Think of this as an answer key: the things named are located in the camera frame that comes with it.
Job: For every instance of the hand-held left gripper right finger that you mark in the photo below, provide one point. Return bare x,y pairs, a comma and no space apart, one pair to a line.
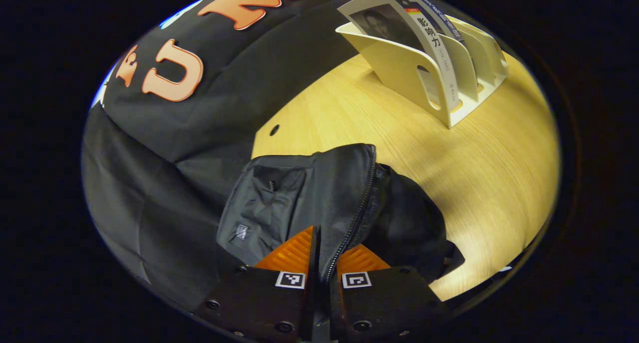
384,298

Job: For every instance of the cream plastic bookshelf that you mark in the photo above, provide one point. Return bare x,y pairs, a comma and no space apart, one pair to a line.
394,68

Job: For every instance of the black schoolbag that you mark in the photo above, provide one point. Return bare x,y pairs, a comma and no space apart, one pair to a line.
329,193

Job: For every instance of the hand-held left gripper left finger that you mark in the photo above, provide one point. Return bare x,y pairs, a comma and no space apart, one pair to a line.
259,303

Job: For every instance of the white book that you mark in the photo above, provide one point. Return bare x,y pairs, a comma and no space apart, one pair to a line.
384,21

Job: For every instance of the blue book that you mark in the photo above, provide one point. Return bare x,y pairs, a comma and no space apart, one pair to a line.
442,18

